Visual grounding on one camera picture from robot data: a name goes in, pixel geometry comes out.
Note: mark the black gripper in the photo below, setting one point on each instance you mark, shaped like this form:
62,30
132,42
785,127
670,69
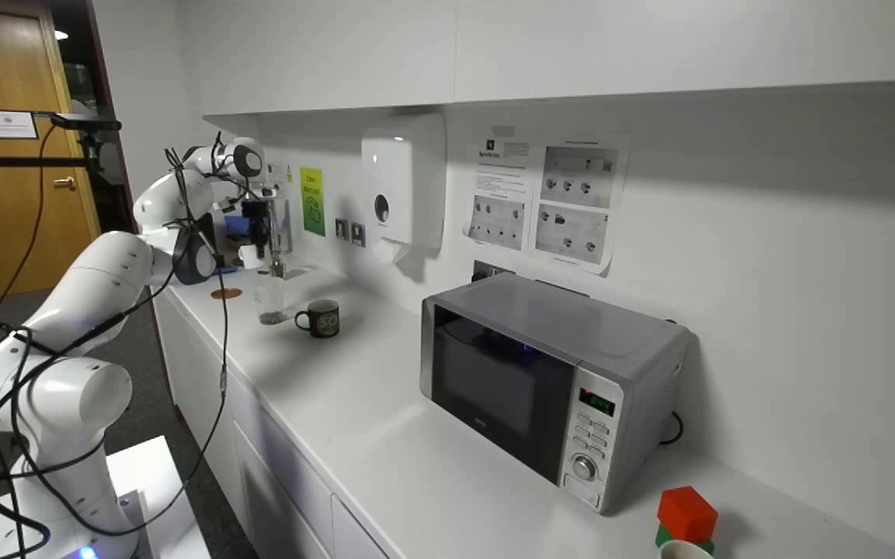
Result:
253,216

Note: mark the brown coins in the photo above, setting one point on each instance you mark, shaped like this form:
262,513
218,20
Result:
275,316

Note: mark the white robot base table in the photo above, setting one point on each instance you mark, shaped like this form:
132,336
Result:
169,498

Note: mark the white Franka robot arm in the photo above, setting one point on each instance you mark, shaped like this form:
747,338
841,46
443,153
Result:
84,299

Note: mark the clear plastic cup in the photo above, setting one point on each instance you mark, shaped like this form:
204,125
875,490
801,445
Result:
271,307

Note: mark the dark mug with white inside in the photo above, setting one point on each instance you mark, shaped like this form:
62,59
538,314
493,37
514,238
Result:
324,316

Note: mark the brown disc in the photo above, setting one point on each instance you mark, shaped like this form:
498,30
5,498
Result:
225,292

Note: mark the white paper towel dispenser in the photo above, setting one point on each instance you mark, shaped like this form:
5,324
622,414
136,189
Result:
395,188

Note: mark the white lower counter cabinets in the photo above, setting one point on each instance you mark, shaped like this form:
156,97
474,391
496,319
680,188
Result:
209,414

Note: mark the photo instruction sheet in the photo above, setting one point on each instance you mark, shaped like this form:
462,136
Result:
498,221
572,231

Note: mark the white text notice sheet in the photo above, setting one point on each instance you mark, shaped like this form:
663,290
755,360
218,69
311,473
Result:
500,165

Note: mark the wooden door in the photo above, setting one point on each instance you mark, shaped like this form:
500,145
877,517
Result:
2,227

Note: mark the small door sign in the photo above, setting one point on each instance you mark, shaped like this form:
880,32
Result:
6,121

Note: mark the silver microwave oven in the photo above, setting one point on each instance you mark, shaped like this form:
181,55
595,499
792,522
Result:
572,341

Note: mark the green block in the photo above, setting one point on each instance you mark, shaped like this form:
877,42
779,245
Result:
663,536

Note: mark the red block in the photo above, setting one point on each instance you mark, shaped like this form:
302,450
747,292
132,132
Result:
688,511

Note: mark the green and yellow wall sign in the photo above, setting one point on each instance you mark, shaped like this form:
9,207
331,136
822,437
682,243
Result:
311,202

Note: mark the steel wall socket plate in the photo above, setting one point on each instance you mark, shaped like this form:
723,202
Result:
357,232
341,227

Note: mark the black camera on mount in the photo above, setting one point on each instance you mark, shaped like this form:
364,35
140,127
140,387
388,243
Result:
90,121

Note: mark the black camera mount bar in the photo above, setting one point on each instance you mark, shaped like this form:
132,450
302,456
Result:
23,160

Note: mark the wall power sockets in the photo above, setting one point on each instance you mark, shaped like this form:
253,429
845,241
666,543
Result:
579,175

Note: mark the white upper wall cabinets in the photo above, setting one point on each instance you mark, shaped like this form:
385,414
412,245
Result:
572,46

